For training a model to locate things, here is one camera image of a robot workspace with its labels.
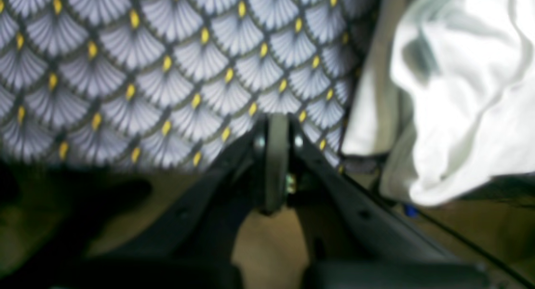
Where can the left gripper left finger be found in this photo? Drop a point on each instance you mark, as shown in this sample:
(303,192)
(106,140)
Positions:
(189,245)

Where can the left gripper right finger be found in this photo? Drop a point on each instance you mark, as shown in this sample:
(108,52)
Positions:
(355,241)

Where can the white T-shirt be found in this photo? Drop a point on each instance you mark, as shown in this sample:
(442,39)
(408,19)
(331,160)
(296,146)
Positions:
(447,95)

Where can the patterned purple tablecloth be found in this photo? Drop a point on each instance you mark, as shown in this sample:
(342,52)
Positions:
(158,84)

